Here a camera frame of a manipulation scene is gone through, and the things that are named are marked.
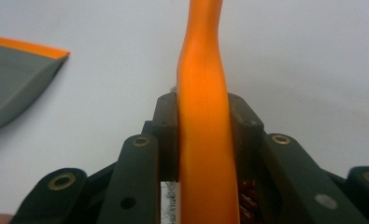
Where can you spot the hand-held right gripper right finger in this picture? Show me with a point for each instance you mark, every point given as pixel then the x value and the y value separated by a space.
pixel 266 161

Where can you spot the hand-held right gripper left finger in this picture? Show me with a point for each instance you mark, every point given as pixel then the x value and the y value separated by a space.
pixel 141 174

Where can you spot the grey dustpan with orange lip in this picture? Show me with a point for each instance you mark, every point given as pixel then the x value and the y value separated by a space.
pixel 14 84

